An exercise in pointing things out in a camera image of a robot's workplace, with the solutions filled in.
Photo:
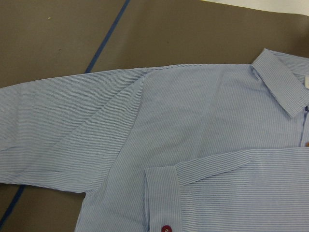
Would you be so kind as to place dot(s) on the light blue striped shirt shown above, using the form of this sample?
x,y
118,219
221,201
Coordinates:
x,y
181,148

